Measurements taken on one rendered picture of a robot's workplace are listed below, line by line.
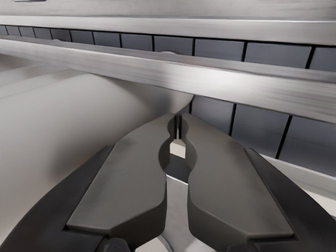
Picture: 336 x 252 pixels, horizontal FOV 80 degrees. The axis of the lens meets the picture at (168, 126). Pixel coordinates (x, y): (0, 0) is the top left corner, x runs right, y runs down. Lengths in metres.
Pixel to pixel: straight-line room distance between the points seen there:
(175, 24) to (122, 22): 0.06
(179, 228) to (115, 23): 0.26
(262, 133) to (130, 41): 0.14
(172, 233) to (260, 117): 0.22
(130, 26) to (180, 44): 0.05
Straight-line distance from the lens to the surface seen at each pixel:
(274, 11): 0.20
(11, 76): 0.20
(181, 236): 0.32
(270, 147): 0.18
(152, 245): 0.35
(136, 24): 0.20
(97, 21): 0.23
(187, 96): 0.16
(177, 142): 0.16
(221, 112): 0.17
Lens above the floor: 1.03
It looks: 47 degrees down
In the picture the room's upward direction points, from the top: 128 degrees counter-clockwise
